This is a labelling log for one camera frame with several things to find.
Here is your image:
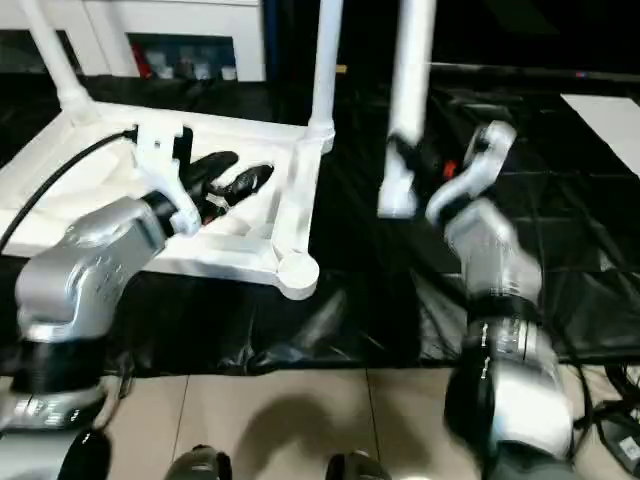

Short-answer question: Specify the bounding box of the white plastic table leg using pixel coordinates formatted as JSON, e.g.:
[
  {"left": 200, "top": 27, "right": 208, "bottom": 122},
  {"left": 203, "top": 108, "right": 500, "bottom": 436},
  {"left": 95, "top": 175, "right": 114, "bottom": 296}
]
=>
[
  {"left": 305, "top": 0, "right": 347, "bottom": 151},
  {"left": 377, "top": 0, "right": 439, "bottom": 219},
  {"left": 19, "top": 0, "right": 101, "bottom": 129}
]

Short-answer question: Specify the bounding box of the black glossy mat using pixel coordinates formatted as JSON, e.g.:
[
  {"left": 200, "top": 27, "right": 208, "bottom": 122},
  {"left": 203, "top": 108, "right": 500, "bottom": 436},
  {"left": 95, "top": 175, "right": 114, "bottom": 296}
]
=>
[{"left": 0, "top": 72, "right": 640, "bottom": 377}]

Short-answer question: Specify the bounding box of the long black bar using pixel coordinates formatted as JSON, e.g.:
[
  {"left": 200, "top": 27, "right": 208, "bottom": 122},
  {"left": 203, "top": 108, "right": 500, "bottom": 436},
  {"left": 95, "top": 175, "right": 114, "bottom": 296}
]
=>
[{"left": 429, "top": 62, "right": 640, "bottom": 84}]

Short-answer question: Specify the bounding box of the white cabinet with glass doors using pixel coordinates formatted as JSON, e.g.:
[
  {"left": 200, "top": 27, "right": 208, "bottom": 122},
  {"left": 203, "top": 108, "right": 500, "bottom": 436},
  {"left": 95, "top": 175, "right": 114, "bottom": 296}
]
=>
[{"left": 0, "top": 0, "right": 269, "bottom": 81}]

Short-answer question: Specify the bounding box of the white flat board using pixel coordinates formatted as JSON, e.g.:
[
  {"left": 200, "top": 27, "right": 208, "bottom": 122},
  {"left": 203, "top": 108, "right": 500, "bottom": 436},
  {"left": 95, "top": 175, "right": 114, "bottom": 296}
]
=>
[{"left": 559, "top": 93, "right": 640, "bottom": 179}]

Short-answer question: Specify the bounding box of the dark left robot foot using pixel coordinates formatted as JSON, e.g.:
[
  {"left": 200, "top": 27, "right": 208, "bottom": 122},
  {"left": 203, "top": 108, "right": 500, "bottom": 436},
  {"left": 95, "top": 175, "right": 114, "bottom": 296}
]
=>
[{"left": 167, "top": 444, "right": 234, "bottom": 480}]

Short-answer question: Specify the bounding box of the grey power adapter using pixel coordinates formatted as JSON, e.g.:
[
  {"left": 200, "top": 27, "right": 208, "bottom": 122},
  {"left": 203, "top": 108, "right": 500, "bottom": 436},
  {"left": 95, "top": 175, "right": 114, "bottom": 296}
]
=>
[{"left": 597, "top": 417, "right": 640, "bottom": 474}]

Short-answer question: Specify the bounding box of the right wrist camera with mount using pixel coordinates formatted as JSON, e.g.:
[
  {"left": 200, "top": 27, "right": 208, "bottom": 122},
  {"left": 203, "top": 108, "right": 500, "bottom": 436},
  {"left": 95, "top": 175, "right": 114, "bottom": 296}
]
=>
[{"left": 424, "top": 122, "right": 517, "bottom": 226}]

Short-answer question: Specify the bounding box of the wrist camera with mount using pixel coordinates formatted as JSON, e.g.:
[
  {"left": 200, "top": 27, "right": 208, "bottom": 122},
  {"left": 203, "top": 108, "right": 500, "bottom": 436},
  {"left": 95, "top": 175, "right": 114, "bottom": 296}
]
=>
[
  {"left": 132, "top": 122, "right": 201, "bottom": 236},
  {"left": 424, "top": 122, "right": 517, "bottom": 226}
]

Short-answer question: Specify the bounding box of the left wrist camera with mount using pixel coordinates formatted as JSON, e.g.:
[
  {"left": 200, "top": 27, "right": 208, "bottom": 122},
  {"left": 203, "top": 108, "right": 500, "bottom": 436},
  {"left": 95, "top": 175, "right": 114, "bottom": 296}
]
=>
[{"left": 132, "top": 122, "right": 201, "bottom": 236}]

